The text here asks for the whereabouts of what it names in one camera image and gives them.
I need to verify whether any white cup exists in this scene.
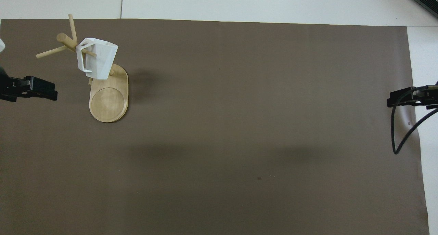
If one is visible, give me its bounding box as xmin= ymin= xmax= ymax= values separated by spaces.
xmin=76 ymin=38 xmax=119 ymax=80

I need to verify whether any black cable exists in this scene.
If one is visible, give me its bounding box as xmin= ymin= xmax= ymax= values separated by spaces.
xmin=391 ymin=81 xmax=438 ymax=155

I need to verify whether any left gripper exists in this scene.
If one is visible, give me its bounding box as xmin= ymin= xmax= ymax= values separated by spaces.
xmin=0 ymin=67 xmax=58 ymax=102

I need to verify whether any wooden cup rack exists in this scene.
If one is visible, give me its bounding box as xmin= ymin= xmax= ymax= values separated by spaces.
xmin=36 ymin=14 xmax=129 ymax=123

